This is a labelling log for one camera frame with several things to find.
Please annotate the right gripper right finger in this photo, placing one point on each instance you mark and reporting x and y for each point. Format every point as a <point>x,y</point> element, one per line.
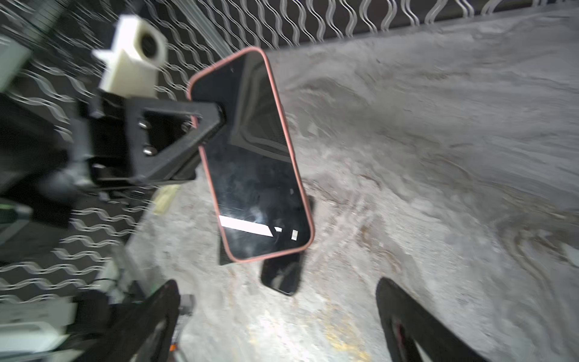
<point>410,329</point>

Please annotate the scissors with pale handles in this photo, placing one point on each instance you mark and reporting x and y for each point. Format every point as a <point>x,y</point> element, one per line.
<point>163,198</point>

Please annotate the pink phone case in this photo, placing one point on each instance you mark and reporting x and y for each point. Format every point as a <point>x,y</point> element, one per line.
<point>289,149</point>

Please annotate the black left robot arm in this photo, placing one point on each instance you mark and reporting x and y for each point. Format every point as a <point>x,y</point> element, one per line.
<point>37,191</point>

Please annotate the black phone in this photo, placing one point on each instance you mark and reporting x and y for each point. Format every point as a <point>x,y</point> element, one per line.
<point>223,257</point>
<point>283,273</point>

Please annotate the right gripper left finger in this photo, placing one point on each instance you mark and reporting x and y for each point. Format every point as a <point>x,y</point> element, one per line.
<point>134,330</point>

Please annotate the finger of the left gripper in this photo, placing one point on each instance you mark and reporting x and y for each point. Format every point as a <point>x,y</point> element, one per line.
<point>163,132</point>
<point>178,173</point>

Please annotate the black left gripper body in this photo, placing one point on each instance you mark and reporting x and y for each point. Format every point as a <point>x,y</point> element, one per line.
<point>99,156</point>

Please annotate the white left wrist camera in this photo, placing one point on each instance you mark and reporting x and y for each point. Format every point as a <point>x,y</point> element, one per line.
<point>132,63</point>

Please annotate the middle black phone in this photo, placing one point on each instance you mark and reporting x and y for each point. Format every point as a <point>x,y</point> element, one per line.
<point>283,273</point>

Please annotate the left black phone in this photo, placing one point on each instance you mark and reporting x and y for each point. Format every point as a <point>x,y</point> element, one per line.
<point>223,257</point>

